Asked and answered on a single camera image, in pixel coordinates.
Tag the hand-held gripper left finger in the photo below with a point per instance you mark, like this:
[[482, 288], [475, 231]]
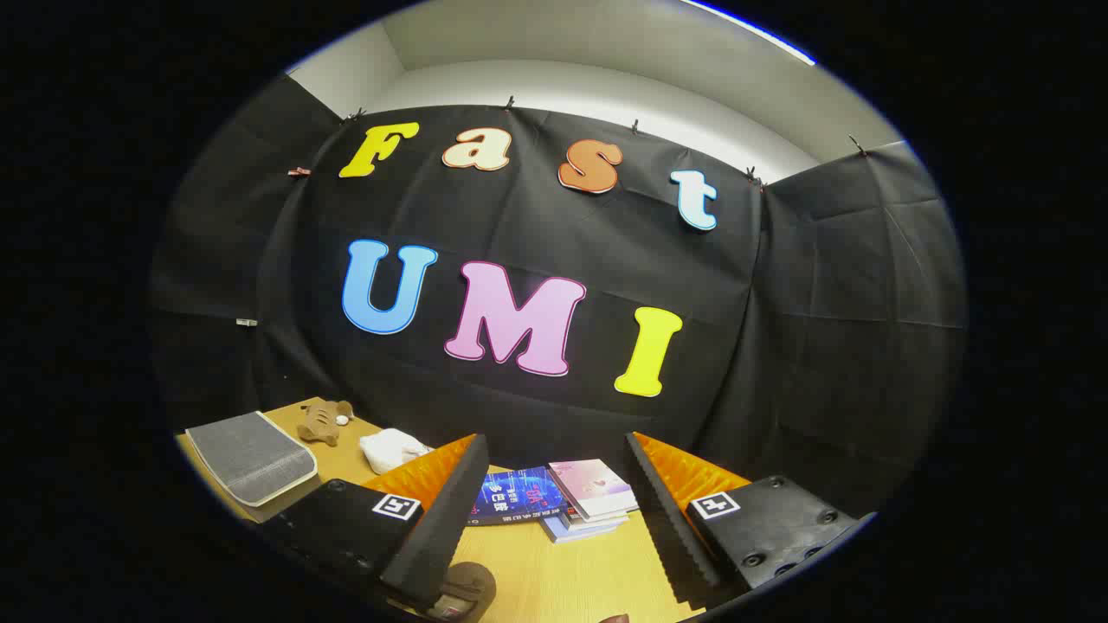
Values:
[[441, 528]]

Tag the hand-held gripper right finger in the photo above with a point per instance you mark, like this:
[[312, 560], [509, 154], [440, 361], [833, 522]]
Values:
[[671, 519]]

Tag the grey fabric storage box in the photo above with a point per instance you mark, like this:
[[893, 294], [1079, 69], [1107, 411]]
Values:
[[251, 459]]

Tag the white book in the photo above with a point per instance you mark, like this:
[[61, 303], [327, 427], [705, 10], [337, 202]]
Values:
[[597, 520]]

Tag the pink book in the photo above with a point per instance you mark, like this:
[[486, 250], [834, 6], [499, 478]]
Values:
[[593, 486]]

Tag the white plush toy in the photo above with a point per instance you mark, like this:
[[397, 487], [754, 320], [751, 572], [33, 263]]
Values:
[[389, 450]]

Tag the light blue book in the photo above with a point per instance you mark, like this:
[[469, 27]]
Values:
[[576, 532]]

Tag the brown plush toy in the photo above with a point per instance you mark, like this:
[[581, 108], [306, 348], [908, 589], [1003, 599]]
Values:
[[322, 424]]

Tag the black backdrop cloth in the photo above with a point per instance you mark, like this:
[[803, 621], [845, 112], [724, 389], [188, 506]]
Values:
[[519, 216]]

